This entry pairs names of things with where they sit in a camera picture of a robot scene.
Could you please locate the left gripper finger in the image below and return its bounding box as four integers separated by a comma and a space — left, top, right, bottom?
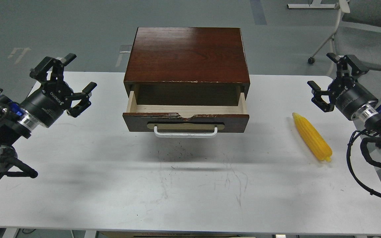
66, 82, 97, 118
30, 53, 77, 87

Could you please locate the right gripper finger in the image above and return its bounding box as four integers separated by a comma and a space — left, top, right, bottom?
307, 80, 336, 112
326, 53, 369, 81

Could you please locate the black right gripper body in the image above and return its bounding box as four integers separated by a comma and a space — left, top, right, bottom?
328, 77, 378, 121

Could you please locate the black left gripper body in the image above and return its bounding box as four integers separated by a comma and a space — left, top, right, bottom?
20, 81, 73, 128

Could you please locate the yellow corn cob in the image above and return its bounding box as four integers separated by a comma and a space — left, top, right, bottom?
292, 112, 333, 162

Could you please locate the wooden drawer with white handle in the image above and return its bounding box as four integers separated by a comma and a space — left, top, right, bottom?
123, 91, 250, 139

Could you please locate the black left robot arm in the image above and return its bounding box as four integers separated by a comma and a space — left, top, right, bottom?
0, 53, 97, 180

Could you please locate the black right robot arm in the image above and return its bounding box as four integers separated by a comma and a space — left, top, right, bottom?
308, 53, 381, 168

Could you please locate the grey office chair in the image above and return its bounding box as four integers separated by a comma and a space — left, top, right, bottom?
325, 0, 381, 71

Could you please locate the white table leg base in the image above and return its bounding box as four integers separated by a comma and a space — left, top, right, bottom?
287, 0, 336, 9

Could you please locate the dark wooden cabinet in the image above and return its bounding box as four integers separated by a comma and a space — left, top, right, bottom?
123, 27, 250, 95

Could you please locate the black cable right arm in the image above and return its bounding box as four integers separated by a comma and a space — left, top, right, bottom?
347, 130, 381, 203

